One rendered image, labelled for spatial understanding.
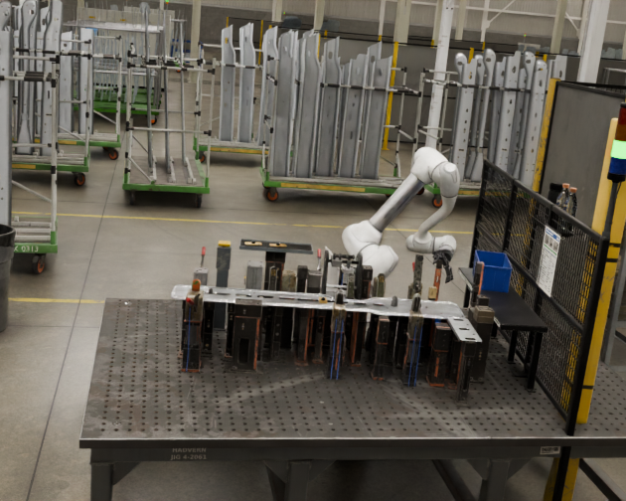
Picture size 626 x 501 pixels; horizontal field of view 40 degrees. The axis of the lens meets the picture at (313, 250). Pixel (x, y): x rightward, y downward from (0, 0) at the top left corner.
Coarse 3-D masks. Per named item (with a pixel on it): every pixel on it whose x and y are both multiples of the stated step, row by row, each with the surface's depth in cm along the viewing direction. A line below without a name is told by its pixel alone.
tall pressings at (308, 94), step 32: (288, 64) 1056; (352, 64) 1087; (384, 64) 1094; (288, 96) 1066; (320, 96) 1112; (352, 96) 1098; (384, 96) 1102; (288, 128) 1072; (320, 128) 1096; (352, 128) 1107; (288, 160) 1076; (320, 160) 1111; (352, 160) 1116
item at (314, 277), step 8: (312, 272) 419; (320, 272) 420; (312, 280) 416; (320, 280) 417; (312, 288) 418; (320, 288) 418; (312, 312) 422; (312, 320) 423; (312, 328) 424; (312, 336) 425; (312, 344) 426
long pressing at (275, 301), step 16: (176, 288) 401; (208, 288) 405; (224, 288) 407; (240, 288) 408; (272, 304) 393; (288, 304) 394; (304, 304) 395; (320, 304) 397; (352, 304) 401; (368, 304) 403; (384, 304) 405; (400, 304) 408; (432, 304) 412; (448, 304) 414
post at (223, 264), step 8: (224, 248) 425; (224, 256) 426; (216, 264) 427; (224, 264) 427; (224, 272) 429; (224, 280) 430; (216, 304) 433; (224, 304) 433; (216, 312) 434; (224, 312) 434; (216, 320) 435; (224, 320) 435; (216, 328) 436; (224, 328) 437
